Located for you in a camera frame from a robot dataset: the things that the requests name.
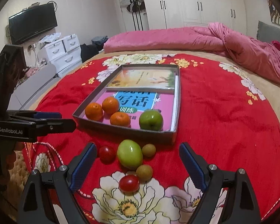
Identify red floral blanket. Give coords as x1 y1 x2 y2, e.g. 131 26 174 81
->
37 54 280 223

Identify hanging bags on door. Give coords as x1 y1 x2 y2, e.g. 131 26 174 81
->
120 0 146 31

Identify black wall television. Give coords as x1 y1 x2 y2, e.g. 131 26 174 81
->
8 3 57 45

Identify white wardrobe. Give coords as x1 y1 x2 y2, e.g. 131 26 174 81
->
114 0 247 34

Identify person's left hand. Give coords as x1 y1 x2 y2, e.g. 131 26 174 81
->
0 142 24 186

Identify red cherry tomato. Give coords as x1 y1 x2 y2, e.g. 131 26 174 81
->
99 146 116 164
119 175 140 193

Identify grey padded headboard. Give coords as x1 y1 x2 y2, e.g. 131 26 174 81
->
256 21 280 43

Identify pink rumpled duvet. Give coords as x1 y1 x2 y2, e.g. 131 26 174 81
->
104 22 280 84

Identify pink Chinese workbook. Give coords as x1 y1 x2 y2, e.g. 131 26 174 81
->
92 91 175 131

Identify small brown longan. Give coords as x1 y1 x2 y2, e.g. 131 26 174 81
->
142 144 156 158
136 164 153 181

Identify tree wall painting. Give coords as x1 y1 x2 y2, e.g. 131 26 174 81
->
267 0 280 25

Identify beige bed sheet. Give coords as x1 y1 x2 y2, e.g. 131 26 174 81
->
29 49 280 131

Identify yellow landscape cover book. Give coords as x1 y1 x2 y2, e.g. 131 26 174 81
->
106 69 176 94

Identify orange mandarin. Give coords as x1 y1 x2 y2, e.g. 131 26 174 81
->
102 97 120 115
85 102 103 121
110 112 130 127

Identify white drawer cabinet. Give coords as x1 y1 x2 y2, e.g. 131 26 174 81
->
37 34 82 78

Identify green apple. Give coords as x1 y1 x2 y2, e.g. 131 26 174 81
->
139 109 164 131
117 139 143 170

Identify black bag on floor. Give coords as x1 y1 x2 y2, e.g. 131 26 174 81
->
80 44 99 63

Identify grey shallow cardboard tray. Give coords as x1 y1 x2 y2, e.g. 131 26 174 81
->
73 64 181 143

